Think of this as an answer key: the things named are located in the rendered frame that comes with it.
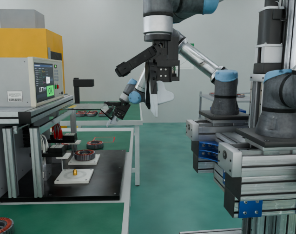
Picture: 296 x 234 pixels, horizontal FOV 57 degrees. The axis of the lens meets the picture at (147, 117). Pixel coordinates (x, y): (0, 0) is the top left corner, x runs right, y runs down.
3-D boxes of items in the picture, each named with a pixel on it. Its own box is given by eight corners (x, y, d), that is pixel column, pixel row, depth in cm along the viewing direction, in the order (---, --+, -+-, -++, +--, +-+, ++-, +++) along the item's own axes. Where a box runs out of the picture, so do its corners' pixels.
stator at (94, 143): (104, 145, 189) (103, 139, 189) (102, 149, 178) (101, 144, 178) (88, 145, 189) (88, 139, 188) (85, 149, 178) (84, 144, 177)
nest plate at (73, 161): (100, 156, 159) (100, 153, 159) (96, 164, 144) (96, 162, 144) (74, 156, 158) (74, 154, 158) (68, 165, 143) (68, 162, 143)
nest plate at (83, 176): (93, 171, 135) (93, 168, 135) (88, 183, 120) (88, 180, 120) (63, 171, 134) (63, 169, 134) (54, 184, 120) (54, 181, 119)
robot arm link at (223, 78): (213, 95, 143) (213, 69, 140) (215, 93, 155) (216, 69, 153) (236, 96, 139) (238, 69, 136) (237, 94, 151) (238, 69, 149)
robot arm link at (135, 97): (177, 29, 144) (139, 108, 159) (181, 32, 154) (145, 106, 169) (158, 20, 147) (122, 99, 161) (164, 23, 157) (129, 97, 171)
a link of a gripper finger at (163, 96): (177, 111, 63) (173, 78, 67) (152, 112, 62) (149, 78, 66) (175, 117, 66) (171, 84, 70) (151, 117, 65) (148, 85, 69)
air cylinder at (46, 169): (52, 174, 131) (51, 163, 130) (47, 180, 123) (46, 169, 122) (41, 174, 130) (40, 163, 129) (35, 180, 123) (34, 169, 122)
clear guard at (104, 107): (115, 113, 168) (115, 103, 167) (111, 120, 144) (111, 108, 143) (62, 113, 166) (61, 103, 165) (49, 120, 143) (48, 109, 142)
